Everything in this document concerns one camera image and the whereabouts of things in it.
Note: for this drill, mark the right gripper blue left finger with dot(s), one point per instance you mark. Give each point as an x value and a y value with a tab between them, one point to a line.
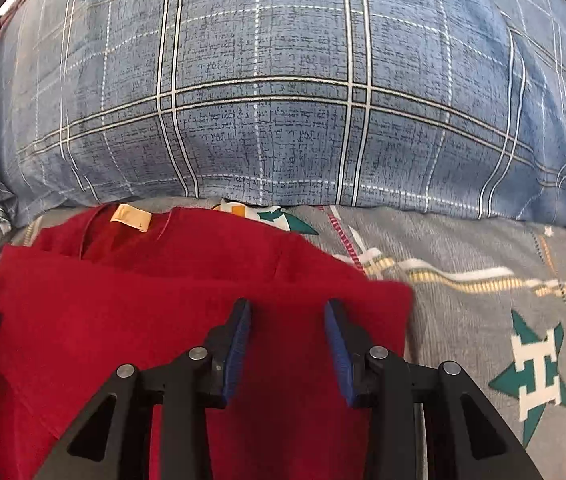
111	437

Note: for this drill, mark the blue plaid pillow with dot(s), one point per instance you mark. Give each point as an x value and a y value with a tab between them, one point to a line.
446	106

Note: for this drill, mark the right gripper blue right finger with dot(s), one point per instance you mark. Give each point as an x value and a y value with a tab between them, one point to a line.
465	437

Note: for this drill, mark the red knit sweater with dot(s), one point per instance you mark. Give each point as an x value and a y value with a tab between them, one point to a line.
92	294

